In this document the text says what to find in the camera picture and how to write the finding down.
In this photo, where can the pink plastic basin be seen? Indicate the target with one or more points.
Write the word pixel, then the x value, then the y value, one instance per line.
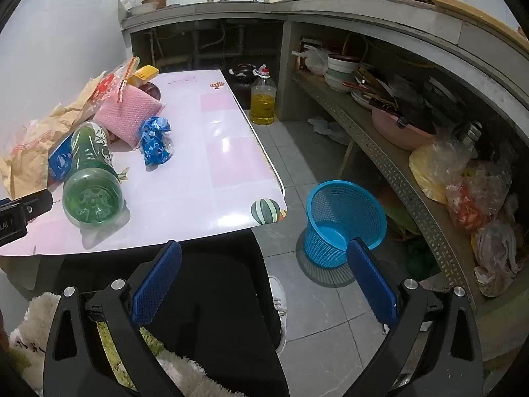
pixel 401 132

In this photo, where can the clear bag with yellow contents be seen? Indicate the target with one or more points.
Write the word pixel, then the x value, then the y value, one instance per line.
pixel 434 173

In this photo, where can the pile of kitchen utensils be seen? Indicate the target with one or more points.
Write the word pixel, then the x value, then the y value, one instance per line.
pixel 380 89

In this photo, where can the perforated-edge storage shelf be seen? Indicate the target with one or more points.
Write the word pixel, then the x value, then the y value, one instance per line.
pixel 372 132

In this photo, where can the person's white shoe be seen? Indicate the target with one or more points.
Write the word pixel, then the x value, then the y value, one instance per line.
pixel 279 306

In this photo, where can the white fluffy coat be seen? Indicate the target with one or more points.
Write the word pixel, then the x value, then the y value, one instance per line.
pixel 33 322

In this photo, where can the concrete kitchen counter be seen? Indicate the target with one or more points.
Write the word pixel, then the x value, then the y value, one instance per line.
pixel 372 12

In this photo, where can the white rag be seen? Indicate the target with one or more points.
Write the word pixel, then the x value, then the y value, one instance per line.
pixel 326 128

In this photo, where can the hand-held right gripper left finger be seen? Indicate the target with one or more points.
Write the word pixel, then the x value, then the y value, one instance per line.
pixel 157 285

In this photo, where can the pink scouring cloth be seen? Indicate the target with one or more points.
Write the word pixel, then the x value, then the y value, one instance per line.
pixel 128 111

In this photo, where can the blue flat packet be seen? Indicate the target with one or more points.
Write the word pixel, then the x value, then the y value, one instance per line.
pixel 60 161

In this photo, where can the beige paper bag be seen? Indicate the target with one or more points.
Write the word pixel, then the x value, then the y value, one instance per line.
pixel 24 153

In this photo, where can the blue plastic mesh basket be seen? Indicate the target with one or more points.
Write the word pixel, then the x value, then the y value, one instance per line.
pixel 330 231

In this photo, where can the dark clay pot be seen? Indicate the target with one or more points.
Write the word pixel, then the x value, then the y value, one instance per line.
pixel 241 72

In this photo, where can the clear bag with red contents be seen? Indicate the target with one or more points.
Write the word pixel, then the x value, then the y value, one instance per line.
pixel 475 202

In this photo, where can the yellow cardboard box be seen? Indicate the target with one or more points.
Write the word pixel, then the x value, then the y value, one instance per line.
pixel 144 74

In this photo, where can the person's black pants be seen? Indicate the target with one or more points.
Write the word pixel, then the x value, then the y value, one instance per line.
pixel 223 297

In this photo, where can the blue crumpled snack wrapper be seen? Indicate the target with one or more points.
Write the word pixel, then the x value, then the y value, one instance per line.
pixel 155 144

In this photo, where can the stack of white bowls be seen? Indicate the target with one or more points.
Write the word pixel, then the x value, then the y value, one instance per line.
pixel 341 74

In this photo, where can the clear red-printed plastic bag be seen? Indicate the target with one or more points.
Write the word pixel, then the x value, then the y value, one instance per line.
pixel 109 87

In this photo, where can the green plastic bottle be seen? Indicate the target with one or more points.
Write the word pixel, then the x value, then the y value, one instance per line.
pixel 93 173

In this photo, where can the cooking oil bottle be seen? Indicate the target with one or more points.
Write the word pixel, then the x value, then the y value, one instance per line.
pixel 262 107

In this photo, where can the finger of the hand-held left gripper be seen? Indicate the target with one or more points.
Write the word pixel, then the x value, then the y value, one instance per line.
pixel 29 209

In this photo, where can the crumpled translucent plastic bag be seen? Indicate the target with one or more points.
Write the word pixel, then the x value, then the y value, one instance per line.
pixel 496 256

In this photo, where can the brown bowl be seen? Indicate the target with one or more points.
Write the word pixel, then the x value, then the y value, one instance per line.
pixel 155 1

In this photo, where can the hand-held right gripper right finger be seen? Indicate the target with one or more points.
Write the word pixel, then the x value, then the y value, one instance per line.
pixel 372 285

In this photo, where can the wooden cutting board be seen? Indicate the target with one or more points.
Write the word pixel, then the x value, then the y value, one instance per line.
pixel 475 14

